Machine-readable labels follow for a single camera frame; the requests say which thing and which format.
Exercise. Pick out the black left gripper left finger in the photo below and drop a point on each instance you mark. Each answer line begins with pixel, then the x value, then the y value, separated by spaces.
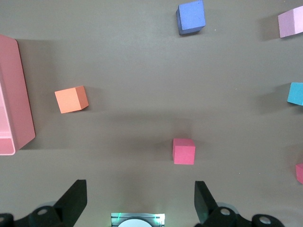
pixel 71 201

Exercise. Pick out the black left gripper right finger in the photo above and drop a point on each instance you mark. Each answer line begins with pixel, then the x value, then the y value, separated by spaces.
pixel 204 203

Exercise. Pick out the light blue foam block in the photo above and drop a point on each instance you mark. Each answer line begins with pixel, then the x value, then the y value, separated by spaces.
pixel 296 94

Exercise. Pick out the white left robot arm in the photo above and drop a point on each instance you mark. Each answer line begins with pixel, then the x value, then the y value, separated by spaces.
pixel 133 224

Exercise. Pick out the red foam block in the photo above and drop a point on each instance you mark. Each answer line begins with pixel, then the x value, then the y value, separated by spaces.
pixel 184 153
pixel 299 173

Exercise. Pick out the orange foam block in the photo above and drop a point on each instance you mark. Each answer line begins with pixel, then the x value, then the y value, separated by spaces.
pixel 69 100

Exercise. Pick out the pink plastic bin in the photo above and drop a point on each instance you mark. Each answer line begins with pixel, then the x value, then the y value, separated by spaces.
pixel 14 94

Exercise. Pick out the brown table cover sheet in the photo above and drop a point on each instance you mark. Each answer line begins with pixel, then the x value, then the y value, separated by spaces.
pixel 142 71

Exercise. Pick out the purple foam block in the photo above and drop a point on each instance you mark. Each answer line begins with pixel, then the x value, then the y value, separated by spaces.
pixel 190 16

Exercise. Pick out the pink foam block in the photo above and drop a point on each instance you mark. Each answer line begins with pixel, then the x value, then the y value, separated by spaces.
pixel 291 23

